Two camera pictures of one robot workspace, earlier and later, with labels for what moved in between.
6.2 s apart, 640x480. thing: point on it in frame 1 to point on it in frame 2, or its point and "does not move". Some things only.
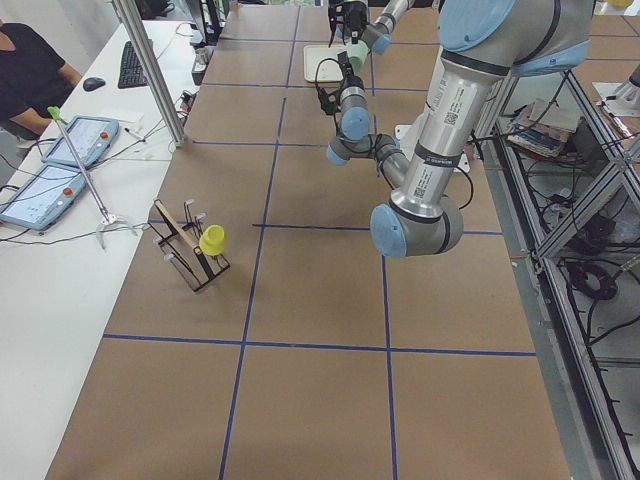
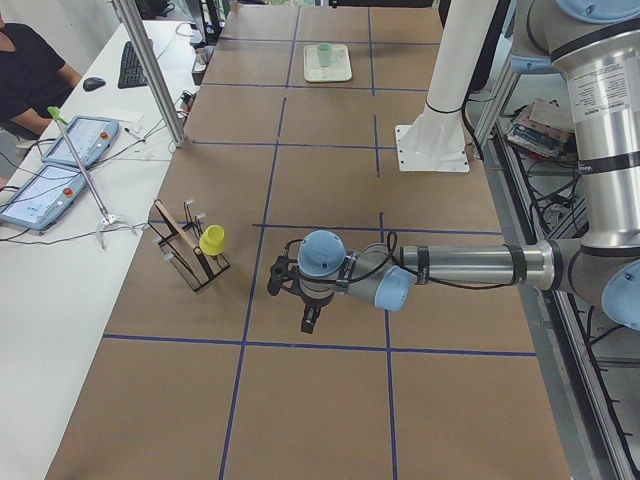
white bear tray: x=322 y=64 does not move
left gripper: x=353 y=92 to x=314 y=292
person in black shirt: x=34 y=81 does not move
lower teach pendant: x=47 y=195 does not move
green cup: x=357 y=54 to x=324 y=54
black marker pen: x=132 y=133 does not move
